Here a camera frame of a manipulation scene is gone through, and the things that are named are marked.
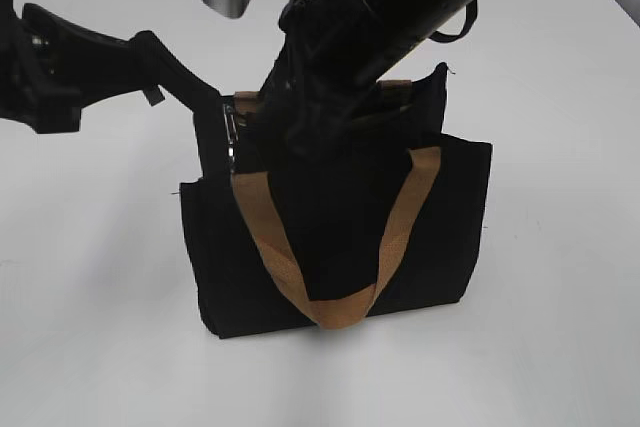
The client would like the tan bag handle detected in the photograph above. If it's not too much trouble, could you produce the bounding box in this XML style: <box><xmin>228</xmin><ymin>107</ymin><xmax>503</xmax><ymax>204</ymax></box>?
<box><xmin>231</xmin><ymin>147</ymin><xmax>441</xmax><ymax>330</ymax></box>
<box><xmin>232</xmin><ymin>80</ymin><xmax>413</xmax><ymax>114</ymax></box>

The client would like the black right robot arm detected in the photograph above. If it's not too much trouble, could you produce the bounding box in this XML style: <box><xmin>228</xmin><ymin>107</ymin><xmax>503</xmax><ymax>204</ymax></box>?
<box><xmin>258</xmin><ymin>0</ymin><xmax>478</xmax><ymax>157</ymax></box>

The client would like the tan front bag handle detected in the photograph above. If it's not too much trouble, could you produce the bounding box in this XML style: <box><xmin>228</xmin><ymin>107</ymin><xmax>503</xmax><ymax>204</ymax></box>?
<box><xmin>231</xmin><ymin>147</ymin><xmax>441</xmax><ymax>330</ymax></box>

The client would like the black canvas tote bag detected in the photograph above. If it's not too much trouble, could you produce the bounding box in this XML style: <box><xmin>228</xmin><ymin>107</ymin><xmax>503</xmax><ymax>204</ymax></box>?
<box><xmin>179</xmin><ymin>64</ymin><xmax>492</xmax><ymax>338</ymax></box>

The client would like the tan rear bag handle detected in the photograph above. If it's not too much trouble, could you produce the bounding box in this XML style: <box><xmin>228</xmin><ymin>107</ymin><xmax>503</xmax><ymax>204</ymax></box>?
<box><xmin>232</xmin><ymin>80</ymin><xmax>413</xmax><ymax>114</ymax></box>

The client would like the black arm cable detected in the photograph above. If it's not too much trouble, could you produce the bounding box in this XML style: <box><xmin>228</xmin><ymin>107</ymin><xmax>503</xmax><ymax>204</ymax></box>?
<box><xmin>428</xmin><ymin>0</ymin><xmax>479</xmax><ymax>44</ymax></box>

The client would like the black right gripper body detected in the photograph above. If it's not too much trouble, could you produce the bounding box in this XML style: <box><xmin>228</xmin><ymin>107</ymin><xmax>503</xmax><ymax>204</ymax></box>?
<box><xmin>258</xmin><ymin>0</ymin><xmax>398</xmax><ymax>157</ymax></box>

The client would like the silver zipper pull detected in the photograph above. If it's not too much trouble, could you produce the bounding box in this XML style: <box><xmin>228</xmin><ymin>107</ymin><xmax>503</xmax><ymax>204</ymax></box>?
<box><xmin>222</xmin><ymin>102</ymin><xmax>241</xmax><ymax>175</ymax></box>

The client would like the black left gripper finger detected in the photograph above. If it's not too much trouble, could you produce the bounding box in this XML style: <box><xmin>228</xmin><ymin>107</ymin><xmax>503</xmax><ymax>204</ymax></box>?
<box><xmin>129</xmin><ymin>30</ymin><xmax>222</xmax><ymax>112</ymax></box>
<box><xmin>144</xmin><ymin>86</ymin><xmax>164</xmax><ymax>106</ymax></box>

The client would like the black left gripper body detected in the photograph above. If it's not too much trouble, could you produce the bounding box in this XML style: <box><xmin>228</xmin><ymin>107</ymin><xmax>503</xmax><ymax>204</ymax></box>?
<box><xmin>1</xmin><ymin>0</ymin><xmax>131</xmax><ymax>134</ymax></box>

